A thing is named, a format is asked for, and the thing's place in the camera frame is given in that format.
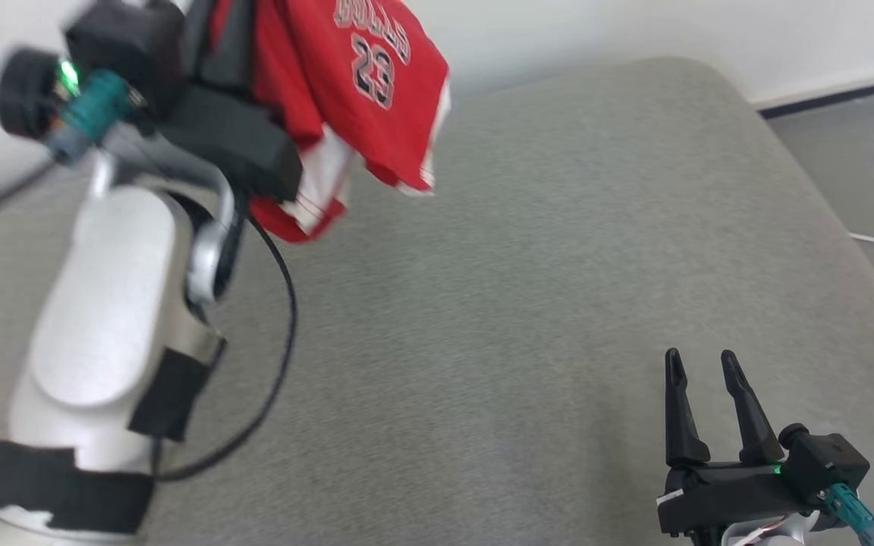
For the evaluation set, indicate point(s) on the dark wall baseboard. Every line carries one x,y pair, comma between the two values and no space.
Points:
839,95

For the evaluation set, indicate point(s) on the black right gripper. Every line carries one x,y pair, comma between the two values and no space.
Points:
733,497

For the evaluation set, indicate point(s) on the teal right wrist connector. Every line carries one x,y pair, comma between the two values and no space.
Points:
854,512

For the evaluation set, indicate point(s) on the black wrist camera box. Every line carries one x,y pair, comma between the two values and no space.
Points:
126,45
824,459

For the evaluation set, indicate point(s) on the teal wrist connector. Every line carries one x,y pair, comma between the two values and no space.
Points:
854,512
95,106

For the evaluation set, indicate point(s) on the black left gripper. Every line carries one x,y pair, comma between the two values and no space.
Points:
247,152

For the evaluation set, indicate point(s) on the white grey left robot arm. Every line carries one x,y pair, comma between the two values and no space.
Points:
103,303

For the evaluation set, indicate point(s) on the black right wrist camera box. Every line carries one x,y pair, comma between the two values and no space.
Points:
824,459

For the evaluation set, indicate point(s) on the red Bulls 23 shorts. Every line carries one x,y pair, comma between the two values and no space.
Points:
361,98

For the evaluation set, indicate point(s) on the grey fabric sofa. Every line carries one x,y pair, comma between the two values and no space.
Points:
520,318

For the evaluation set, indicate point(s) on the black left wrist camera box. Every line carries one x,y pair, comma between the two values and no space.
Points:
126,45

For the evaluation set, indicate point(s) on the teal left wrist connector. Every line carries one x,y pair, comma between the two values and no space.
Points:
95,106

